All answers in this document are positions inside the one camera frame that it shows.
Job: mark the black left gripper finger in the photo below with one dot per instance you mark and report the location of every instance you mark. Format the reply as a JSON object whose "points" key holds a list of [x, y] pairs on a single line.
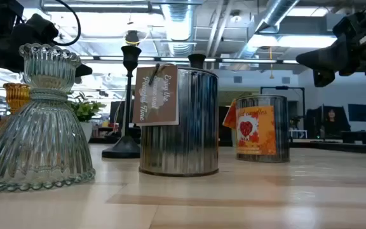
{"points": [[83, 70]]}

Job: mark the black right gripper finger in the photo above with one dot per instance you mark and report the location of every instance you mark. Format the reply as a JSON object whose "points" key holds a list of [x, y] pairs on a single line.
{"points": [[326, 57], [323, 79]]}

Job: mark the amber ribbed glass candle holder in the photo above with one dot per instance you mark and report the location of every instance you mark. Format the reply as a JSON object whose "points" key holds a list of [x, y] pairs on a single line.
{"points": [[16, 95]]}

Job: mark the tall black candlestick holder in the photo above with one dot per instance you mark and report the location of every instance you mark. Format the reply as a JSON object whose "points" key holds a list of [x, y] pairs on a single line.
{"points": [[196, 60], [126, 148]]}

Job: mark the large silver tin brown tag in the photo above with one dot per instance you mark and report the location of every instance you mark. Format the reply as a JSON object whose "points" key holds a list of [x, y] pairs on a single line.
{"points": [[195, 127]]}

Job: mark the clear ribbed glass candle holder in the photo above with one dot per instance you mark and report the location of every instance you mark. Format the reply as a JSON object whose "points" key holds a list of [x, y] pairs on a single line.
{"points": [[43, 143]]}

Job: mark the person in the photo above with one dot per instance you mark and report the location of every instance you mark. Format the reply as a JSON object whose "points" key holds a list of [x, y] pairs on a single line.
{"points": [[331, 116]]}

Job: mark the green plant in white pot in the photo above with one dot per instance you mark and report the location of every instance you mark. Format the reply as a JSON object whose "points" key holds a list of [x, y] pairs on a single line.
{"points": [[86, 109]]}

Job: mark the black office partition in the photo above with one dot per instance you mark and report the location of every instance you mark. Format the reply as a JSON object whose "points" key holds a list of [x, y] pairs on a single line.
{"points": [[343, 116]]}

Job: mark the black computer monitor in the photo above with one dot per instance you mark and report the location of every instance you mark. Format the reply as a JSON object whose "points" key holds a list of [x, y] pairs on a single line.
{"points": [[359, 113], [116, 111]]}

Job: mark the hanging ceiling pendant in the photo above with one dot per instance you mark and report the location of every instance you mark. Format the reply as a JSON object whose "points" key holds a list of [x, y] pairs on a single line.
{"points": [[271, 75]]}

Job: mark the small white shelf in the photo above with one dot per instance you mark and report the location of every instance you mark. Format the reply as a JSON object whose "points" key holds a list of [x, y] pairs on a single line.
{"points": [[299, 130]]}

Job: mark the long ceiling light strip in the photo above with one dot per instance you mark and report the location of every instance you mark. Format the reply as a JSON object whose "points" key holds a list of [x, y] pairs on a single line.
{"points": [[249, 60]]}

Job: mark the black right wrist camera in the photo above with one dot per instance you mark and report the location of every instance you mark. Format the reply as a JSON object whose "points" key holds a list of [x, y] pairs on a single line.
{"points": [[348, 27]]}

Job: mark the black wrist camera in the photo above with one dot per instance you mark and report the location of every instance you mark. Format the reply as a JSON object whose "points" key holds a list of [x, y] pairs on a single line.
{"points": [[37, 30], [348, 27]]}

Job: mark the black metal frame stand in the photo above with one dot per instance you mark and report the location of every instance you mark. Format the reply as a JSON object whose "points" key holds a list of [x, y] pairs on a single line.
{"points": [[281, 87]]}

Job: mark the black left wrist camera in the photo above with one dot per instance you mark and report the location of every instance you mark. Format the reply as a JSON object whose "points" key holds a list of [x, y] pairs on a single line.
{"points": [[37, 30]]}

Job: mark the smooth silver ceiling duct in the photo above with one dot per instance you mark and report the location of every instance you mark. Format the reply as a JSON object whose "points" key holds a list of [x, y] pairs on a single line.
{"points": [[276, 12]]}

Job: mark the black table edge rail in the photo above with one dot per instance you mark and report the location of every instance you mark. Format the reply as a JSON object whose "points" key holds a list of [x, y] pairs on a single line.
{"points": [[345, 147]]}

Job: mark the ribbed silver ceiling duct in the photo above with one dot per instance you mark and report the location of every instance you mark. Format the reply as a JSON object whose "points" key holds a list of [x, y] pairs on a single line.
{"points": [[180, 25]]}

